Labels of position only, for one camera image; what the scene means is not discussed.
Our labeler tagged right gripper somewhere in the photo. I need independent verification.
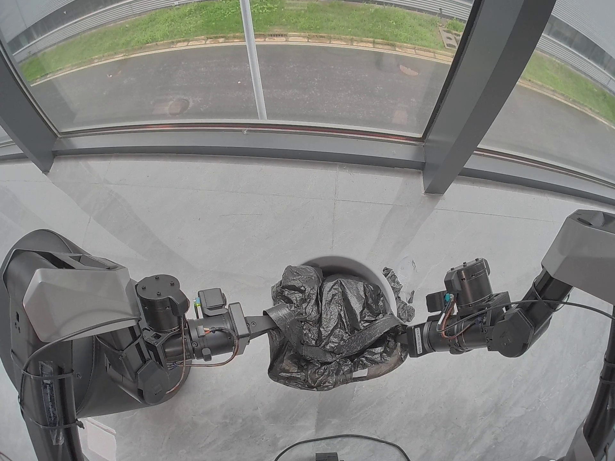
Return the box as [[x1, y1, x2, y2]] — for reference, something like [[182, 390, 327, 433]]
[[407, 316, 487, 358]]

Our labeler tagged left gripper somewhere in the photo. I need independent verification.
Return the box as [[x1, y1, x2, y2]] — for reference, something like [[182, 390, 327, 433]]
[[187, 303, 278, 360]]

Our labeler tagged black plastic bag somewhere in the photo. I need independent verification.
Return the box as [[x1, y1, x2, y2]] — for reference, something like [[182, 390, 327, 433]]
[[266, 263, 409, 392]]

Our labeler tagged crumpled black plastic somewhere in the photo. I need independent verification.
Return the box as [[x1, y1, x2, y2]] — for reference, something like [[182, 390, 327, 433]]
[[382, 266, 417, 324]]

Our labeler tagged white trash bin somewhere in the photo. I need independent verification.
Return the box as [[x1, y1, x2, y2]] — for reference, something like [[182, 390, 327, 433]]
[[299, 255, 400, 317]]

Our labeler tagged window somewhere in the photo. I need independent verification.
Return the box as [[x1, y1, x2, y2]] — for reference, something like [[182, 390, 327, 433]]
[[0, 0, 615, 196]]

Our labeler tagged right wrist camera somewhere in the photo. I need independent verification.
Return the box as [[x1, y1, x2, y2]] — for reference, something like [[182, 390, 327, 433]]
[[426, 291, 457, 314]]

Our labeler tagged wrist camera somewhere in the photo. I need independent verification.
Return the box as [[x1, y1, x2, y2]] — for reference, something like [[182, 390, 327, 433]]
[[426, 291, 457, 314], [194, 288, 228, 319]]

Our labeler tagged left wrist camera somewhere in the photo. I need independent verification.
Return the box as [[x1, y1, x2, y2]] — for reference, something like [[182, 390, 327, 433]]
[[194, 288, 228, 319]]

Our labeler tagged black cable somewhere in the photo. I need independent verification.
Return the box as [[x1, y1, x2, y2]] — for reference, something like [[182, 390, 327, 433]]
[[287, 434, 411, 461], [19, 317, 141, 419], [507, 298, 615, 320]]

